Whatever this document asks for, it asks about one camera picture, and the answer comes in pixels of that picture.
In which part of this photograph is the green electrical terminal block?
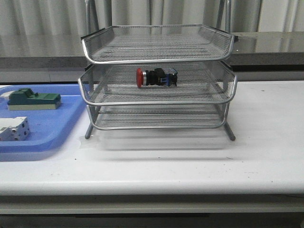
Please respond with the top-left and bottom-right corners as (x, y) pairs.
(7, 88), (61, 111)

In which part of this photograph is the white circuit breaker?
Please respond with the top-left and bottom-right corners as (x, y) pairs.
(0, 116), (30, 141)

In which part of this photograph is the silver mesh top tray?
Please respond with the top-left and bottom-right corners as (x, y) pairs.
(81, 24), (235, 64)

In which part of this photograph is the red emergency push button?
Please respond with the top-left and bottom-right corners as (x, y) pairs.
(136, 68), (178, 88)

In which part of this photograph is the blue plastic tray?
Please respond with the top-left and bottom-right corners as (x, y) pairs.
(0, 84), (85, 153)

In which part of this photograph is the silver metal rack frame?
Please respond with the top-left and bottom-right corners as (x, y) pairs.
(84, 0), (237, 141)

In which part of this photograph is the small white component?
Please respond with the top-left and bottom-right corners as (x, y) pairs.
(0, 91), (14, 100)

